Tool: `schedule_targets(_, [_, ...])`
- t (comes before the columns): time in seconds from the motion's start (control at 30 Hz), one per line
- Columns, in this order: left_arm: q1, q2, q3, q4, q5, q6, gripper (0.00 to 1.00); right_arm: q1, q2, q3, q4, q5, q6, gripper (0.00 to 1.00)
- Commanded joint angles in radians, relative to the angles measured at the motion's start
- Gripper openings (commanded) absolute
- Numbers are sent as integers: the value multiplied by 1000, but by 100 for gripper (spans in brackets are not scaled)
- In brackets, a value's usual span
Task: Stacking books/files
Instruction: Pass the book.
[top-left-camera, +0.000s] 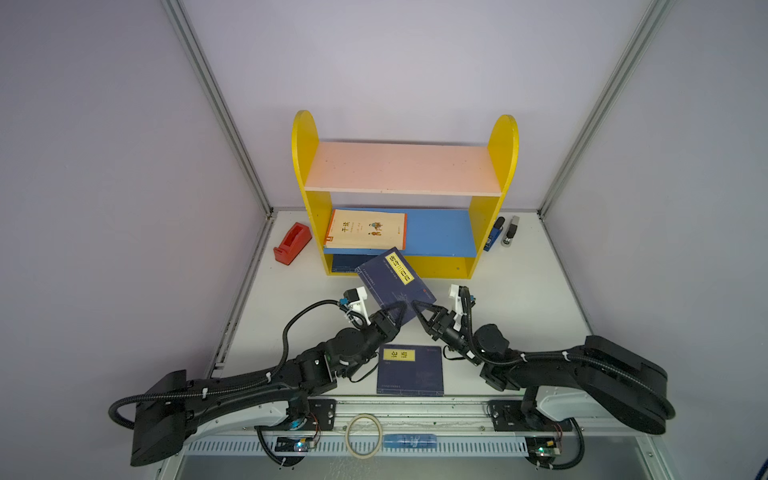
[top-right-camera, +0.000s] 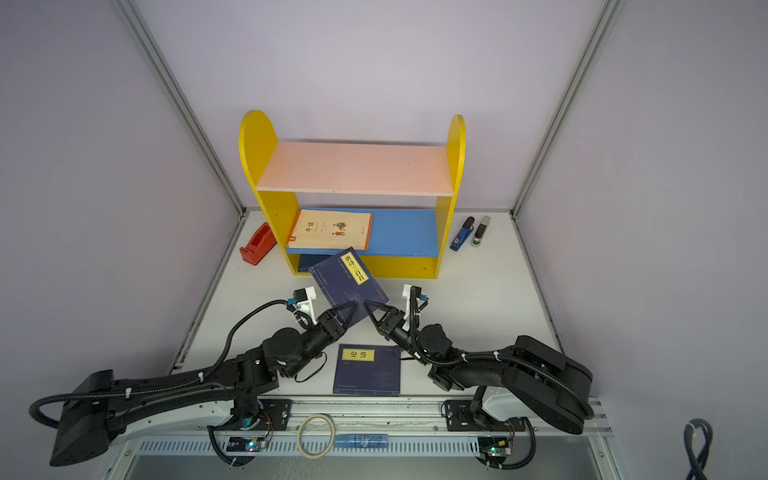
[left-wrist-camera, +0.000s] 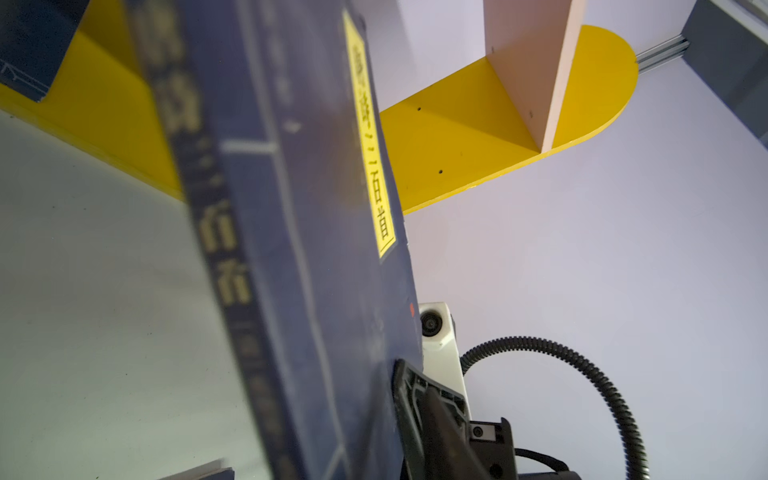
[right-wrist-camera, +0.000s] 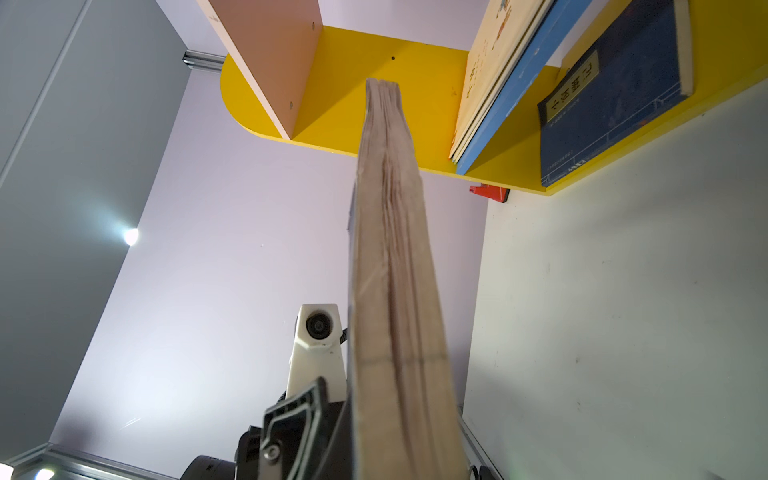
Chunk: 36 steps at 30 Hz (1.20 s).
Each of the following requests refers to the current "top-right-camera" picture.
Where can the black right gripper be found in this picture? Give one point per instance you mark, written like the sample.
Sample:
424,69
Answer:
390,323

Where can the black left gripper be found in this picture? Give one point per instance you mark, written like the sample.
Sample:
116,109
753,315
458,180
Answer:
331,323

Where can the small dark blue poetry book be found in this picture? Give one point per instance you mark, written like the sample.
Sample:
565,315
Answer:
344,277

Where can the large dark blue book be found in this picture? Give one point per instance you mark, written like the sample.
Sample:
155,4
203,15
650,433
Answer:
368,370

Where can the red-edged beige reading book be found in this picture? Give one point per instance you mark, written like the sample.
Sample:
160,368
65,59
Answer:
330,229

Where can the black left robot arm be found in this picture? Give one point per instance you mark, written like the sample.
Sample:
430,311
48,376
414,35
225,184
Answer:
101,408

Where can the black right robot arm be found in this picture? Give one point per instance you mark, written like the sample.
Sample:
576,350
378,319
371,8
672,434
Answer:
552,385

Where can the yellow blue pink bookshelf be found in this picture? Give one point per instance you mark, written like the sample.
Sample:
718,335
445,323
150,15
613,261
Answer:
404,242

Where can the blue stapler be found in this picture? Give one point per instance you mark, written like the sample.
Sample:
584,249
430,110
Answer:
463,234

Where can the red tape dispenser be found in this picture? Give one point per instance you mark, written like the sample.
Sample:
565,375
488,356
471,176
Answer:
260,244

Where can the grey black stapler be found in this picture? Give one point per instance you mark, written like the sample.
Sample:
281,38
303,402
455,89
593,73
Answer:
480,231

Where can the masking tape roll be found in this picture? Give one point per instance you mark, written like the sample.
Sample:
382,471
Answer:
315,436

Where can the blue label strip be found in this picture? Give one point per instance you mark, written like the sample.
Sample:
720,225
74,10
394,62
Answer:
362,441

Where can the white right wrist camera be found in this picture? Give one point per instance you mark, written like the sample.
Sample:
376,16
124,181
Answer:
415,299

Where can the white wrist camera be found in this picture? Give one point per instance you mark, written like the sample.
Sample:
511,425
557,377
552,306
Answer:
415,299
301,303

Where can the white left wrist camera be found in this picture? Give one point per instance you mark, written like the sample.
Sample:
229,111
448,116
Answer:
301,303

